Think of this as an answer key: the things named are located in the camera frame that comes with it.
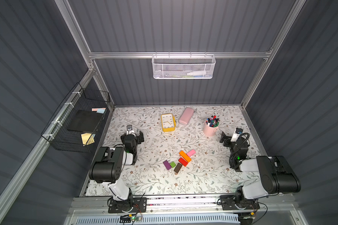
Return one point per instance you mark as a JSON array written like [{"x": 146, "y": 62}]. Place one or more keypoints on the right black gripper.
[{"x": 229, "y": 139}]

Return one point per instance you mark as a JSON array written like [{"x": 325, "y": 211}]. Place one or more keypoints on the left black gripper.
[{"x": 133, "y": 137}]

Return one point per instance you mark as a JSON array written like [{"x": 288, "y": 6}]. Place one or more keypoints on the pink building block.
[{"x": 191, "y": 153}]

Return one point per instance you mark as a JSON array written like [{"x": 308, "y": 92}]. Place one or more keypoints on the brown building block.
[{"x": 178, "y": 168}]

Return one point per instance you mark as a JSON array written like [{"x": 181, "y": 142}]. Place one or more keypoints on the orange building block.
[{"x": 184, "y": 156}]

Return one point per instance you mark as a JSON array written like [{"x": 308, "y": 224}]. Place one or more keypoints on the red building block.
[{"x": 183, "y": 162}]

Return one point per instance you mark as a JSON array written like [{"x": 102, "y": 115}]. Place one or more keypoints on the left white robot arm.
[{"x": 109, "y": 163}]

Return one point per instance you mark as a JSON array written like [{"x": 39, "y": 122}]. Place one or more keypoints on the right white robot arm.
[{"x": 276, "y": 175}]

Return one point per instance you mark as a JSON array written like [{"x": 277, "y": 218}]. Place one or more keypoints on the purple building block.
[{"x": 167, "y": 165}]

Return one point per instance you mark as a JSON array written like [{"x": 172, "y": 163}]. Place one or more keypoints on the pink pen cup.
[{"x": 208, "y": 130}]

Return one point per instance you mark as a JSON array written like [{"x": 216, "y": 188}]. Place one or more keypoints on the pastel sticky notes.
[{"x": 99, "y": 110}]

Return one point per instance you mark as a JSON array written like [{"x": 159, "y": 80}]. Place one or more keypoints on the yellow sticky notes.
[{"x": 87, "y": 138}]

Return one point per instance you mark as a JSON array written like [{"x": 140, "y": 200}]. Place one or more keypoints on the black notebook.
[{"x": 85, "y": 121}]

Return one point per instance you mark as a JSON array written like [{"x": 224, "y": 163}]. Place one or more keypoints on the floral table mat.
[{"x": 207, "y": 173}]

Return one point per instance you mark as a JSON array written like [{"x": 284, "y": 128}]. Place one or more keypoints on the pink pencil case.
[{"x": 186, "y": 116}]

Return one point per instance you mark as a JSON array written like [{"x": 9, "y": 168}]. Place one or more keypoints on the small green circuit board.
[{"x": 130, "y": 218}]

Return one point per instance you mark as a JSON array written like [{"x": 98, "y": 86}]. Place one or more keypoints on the white marker in basket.
[{"x": 197, "y": 73}]

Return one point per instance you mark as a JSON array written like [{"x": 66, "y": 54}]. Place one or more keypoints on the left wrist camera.
[{"x": 130, "y": 130}]

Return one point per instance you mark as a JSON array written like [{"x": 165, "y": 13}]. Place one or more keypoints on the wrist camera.
[
  {"x": 130, "y": 130},
  {"x": 236, "y": 134}
]

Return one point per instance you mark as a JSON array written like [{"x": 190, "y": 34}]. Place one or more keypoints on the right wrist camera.
[{"x": 236, "y": 134}]

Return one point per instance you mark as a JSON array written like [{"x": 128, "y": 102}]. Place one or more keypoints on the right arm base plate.
[{"x": 231, "y": 202}]

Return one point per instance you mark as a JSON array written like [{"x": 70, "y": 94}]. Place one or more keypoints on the black wire wall basket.
[{"x": 81, "y": 98}]

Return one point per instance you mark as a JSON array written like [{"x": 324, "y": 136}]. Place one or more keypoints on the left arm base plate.
[{"x": 131, "y": 205}]

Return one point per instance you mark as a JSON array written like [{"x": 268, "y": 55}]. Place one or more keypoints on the white wire mesh basket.
[{"x": 176, "y": 66}]

